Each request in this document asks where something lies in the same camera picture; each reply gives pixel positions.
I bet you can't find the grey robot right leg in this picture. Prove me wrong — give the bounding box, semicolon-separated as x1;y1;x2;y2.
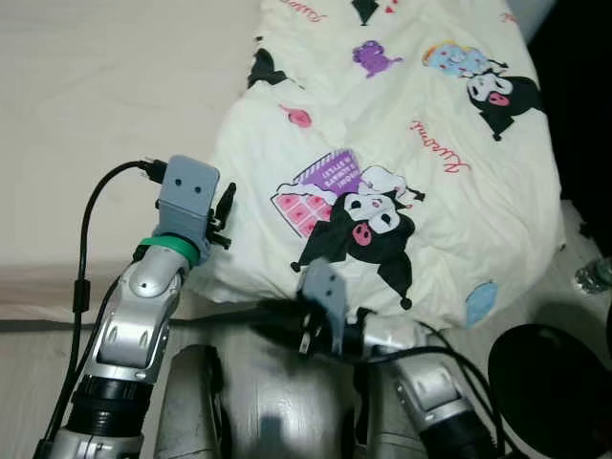
349;359;426;459

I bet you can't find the grey robot leg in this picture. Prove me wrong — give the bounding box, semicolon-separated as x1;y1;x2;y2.
153;343;231;459
349;359;426;459

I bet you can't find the grey robot left leg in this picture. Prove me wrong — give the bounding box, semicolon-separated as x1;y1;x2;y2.
153;343;231;459

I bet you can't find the bed with white sheet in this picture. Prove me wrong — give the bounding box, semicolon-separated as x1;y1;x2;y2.
0;0;612;322

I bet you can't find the clear plastic bottle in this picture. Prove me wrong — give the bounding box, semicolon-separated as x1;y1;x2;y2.
573;255;612;296

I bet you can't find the cream cartoon print blanket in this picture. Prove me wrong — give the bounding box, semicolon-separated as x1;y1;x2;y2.
196;0;568;332

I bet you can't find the black round fan base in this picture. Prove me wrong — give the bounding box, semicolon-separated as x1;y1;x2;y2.
487;322;612;459

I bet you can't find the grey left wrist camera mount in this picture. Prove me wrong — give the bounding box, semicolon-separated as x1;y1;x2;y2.
156;155;222;265

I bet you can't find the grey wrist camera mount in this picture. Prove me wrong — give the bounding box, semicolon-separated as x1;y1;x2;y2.
156;155;222;265
298;258;348;356

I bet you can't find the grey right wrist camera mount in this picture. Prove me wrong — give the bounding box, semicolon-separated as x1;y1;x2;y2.
298;258;348;356

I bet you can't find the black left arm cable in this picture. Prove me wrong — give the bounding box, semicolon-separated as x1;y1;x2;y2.
33;158;169;459

